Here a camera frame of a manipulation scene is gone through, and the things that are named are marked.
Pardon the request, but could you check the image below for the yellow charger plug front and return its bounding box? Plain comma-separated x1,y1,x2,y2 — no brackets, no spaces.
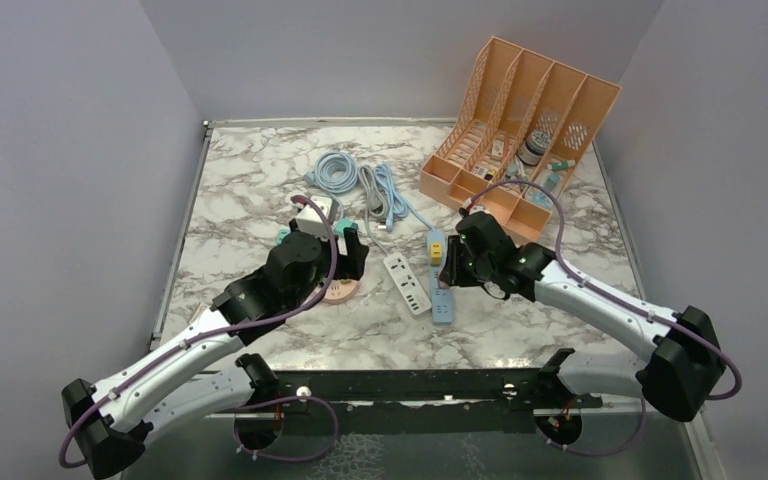
428,242,444,267

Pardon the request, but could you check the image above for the green charger plug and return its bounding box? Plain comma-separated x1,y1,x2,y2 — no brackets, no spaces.
275,228,291,245

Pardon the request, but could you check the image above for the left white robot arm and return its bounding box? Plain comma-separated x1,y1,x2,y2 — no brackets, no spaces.
58,228,369,479

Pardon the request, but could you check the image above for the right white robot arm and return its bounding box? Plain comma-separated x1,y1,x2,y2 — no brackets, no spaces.
439,212,732,422

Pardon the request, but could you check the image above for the teal charger plug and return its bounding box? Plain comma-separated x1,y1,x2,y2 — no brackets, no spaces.
333,218,358,237

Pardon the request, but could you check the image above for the pink round power strip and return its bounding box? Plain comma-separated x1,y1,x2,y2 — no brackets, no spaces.
322,279,359,305

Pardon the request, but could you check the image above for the blue long power strip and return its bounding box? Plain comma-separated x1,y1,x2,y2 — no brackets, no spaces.
426,229,454,326

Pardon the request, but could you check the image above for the white power strip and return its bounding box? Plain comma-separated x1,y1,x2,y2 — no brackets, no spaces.
383,252,432,316

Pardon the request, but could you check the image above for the orange file organizer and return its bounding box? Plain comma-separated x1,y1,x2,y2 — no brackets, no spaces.
420,37,621,241

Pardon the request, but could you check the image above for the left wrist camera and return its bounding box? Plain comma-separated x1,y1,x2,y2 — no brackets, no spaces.
294,195,340,240

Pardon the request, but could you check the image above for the grey power cable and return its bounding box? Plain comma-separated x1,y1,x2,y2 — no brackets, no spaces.
357,164,392,233

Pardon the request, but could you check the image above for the light blue power cable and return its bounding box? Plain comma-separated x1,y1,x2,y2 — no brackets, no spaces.
374,162,433,232

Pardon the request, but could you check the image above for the blue coiled cable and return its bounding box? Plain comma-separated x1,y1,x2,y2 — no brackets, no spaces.
304,150,360,195

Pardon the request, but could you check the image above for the black mounting rail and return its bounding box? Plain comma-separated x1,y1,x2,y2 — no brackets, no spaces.
226,349,603,442

